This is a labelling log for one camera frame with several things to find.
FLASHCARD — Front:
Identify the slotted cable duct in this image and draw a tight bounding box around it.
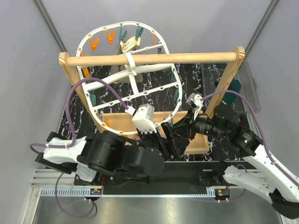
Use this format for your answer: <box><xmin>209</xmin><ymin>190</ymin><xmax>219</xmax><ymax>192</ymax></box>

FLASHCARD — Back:
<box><xmin>41</xmin><ymin>188</ymin><xmax>231</xmax><ymax>198</ymax></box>

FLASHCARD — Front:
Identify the wooden hanging rack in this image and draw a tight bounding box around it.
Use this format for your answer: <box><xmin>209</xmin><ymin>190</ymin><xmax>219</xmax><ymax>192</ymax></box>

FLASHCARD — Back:
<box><xmin>58</xmin><ymin>46</ymin><xmax>245</xmax><ymax>140</ymax></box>

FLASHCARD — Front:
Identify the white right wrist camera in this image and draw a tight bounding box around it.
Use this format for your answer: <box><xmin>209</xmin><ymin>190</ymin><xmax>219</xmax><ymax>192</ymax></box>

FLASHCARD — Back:
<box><xmin>186</xmin><ymin>93</ymin><xmax>203</xmax><ymax>120</ymax></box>

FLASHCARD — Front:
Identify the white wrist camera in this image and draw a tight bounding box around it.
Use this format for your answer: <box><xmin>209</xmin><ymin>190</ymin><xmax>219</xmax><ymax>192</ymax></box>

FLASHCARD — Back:
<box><xmin>132</xmin><ymin>104</ymin><xmax>157</xmax><ymax>134</ymax></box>
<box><xmin>186</xmin><ymin>93</ymin><xmax>203</xmax><ymax>120</ymax></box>

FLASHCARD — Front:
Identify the beige sock pair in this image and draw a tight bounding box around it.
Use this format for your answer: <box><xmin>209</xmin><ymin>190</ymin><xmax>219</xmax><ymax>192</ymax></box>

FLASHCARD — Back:
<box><xmin>110</xmin><ymin>36</ymin><xmax>143</xmax><ymax>84</ymax></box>

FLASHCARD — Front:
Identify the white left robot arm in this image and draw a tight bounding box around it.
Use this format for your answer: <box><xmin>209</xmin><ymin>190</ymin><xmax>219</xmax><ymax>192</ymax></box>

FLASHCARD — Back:
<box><xmin>35</xmin><ymin>123</ymin><xmax>181</xmax><ymax>185</ymax></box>

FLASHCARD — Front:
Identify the white round clip hanger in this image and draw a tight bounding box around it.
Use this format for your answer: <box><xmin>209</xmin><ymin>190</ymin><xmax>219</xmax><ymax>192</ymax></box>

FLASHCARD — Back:
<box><xmin>76</xmin><ymin>21</ymin><xmax>183</xmax><ymax>135</ymax></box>

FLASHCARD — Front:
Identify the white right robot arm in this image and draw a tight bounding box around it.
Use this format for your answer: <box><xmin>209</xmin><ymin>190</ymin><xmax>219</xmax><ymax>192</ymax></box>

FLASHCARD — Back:
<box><xmin>173</xmin><ymin>105</ymin><xmax>299</xmax><ymax>219</ymax></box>

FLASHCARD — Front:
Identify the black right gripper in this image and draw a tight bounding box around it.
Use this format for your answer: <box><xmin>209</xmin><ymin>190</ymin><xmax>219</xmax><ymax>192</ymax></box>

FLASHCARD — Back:
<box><xmin>171</xmin><ymin>107</ymin><xmax>228</xmax><ymax>140</ymax></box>

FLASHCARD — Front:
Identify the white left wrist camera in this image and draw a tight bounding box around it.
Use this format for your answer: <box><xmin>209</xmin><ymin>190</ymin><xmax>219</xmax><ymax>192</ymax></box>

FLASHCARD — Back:
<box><xmin>132</xmin><ymin>104</ymin><xmax>157</xmax><ymax>134</ymax></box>

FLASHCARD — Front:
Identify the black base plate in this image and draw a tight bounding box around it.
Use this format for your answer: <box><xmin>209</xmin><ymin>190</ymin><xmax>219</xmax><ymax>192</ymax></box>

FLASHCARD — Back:
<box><xmin>74</xmin><ymin>161</ymin><xmax>232</xmax><ymax>196</ymax></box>

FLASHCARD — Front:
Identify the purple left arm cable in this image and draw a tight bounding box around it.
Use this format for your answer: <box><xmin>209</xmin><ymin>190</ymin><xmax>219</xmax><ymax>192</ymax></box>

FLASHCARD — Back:
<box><xmin>29</xmin><ymin>78</ymin><xmax>135</xmax><ymax>219</ymax></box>

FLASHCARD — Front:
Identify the dark green sock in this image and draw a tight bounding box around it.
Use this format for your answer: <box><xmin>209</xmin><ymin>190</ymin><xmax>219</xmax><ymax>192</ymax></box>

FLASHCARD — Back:
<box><xmin>221</xmin><ymin>79</ymin><xmax>242</xmax><ymax>105</ymax></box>

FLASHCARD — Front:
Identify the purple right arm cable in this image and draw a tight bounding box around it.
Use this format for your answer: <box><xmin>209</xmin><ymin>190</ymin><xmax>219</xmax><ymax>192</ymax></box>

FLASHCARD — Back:
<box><xmin>200</xmin><ymin>90</ymin><xmax>299</xmax><ymax>189</ymax></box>

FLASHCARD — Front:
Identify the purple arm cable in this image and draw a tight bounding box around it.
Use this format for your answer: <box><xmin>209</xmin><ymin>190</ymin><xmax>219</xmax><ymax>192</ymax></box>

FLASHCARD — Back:
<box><xmin>200</xmin><ymin>90</ymin><xmax>299</xmax><ymax>189</ymax></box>
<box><xmin>29</xmin><ymin>78</ymin><xmax>135</xmax><ymax>219</ymax></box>

